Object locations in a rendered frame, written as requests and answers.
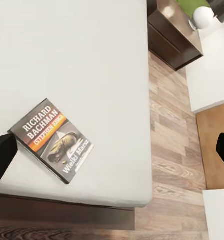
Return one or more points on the bed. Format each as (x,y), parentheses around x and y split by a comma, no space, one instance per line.
(90,58)

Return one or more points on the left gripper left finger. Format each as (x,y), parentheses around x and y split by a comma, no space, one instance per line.
(8,151)

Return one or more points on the sliding door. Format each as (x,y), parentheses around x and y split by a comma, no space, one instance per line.
(210,124)

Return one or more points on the table lamp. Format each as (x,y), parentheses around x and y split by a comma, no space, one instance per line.
(203,16)

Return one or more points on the nightstand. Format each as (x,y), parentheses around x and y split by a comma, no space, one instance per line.
(170,36)

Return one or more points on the hardback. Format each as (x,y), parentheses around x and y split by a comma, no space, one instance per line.
(53,140)

